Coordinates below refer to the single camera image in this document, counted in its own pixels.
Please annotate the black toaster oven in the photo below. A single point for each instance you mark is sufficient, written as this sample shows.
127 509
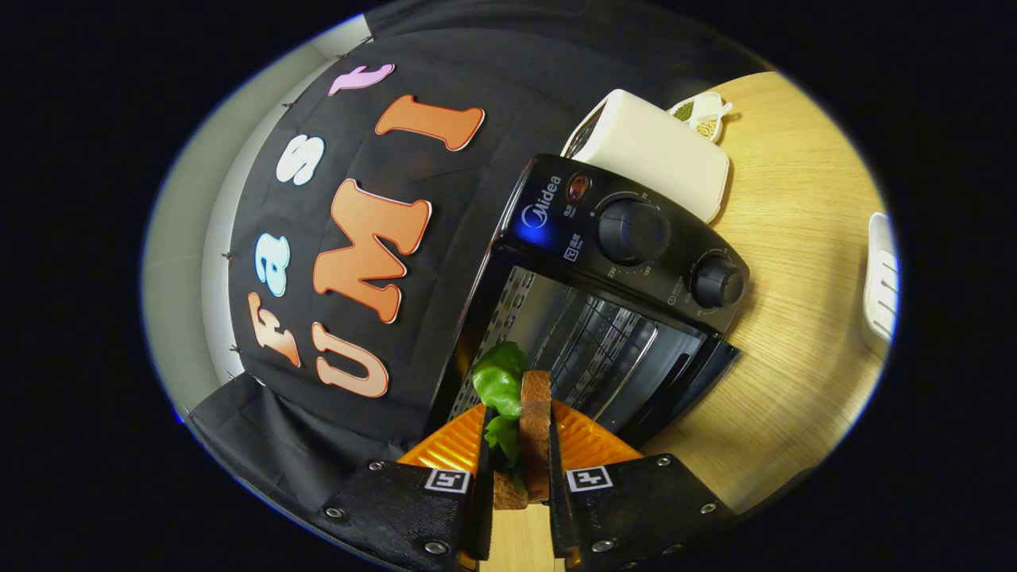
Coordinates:
556 222

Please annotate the white divided bean dish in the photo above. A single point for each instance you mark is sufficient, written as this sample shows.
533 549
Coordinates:
703 119

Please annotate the white pop-up toaster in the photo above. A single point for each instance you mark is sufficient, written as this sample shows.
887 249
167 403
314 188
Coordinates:
651 151

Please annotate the green lettuce leaf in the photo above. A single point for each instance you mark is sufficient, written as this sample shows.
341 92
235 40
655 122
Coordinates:
499 377

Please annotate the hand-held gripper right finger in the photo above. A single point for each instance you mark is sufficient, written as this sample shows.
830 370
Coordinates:
636 508

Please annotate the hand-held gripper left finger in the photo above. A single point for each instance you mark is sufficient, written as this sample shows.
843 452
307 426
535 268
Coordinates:
397 508

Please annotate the white plastic food holder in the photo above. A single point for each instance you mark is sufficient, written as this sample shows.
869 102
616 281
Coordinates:
880 278

